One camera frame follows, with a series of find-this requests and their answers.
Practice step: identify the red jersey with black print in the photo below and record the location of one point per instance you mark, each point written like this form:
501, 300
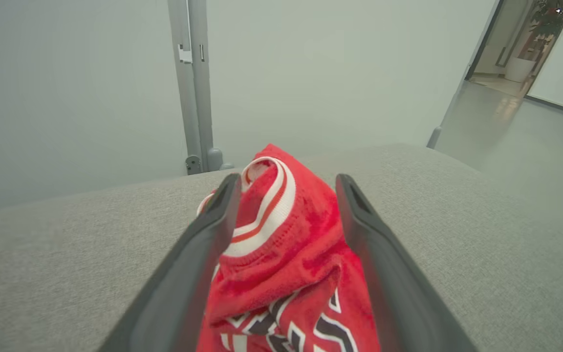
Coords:
291, 244

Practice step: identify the grey post with bracket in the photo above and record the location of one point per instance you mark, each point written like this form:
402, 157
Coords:
193, 98

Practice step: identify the green potted plant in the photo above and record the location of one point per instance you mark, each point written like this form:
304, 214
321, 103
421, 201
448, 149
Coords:
550, 19

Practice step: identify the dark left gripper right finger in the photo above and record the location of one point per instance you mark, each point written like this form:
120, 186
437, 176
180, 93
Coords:
403, 303

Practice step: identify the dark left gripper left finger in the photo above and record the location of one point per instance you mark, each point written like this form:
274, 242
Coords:
179, 303

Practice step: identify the white plant pot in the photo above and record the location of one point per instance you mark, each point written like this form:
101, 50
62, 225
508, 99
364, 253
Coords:
518, 69

